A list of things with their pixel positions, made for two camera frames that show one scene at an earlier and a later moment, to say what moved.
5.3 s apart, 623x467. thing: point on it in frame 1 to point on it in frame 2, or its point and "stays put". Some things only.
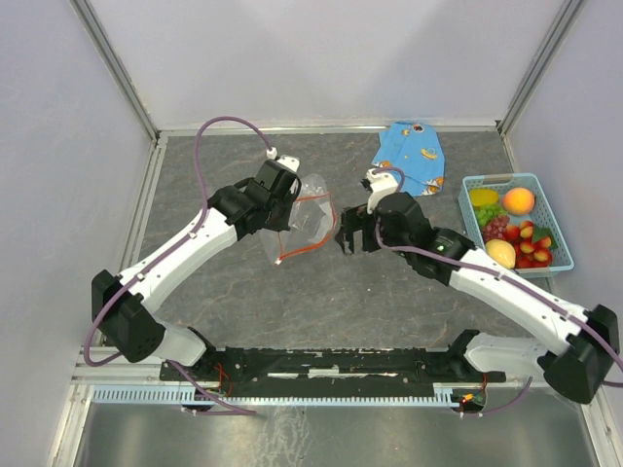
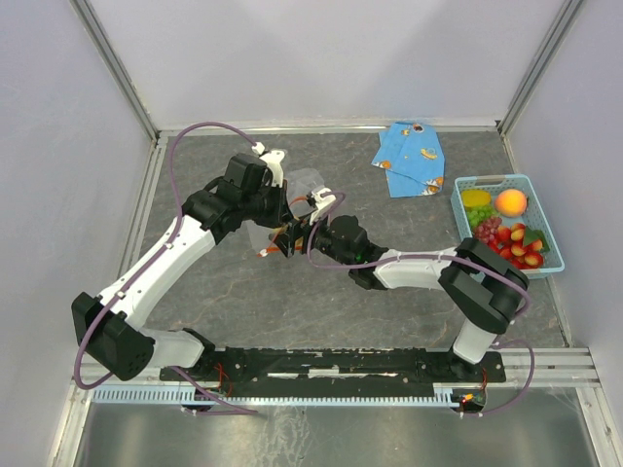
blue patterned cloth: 416,149 stays put
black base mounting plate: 327,371 stays put
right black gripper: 354,219 to 300,229
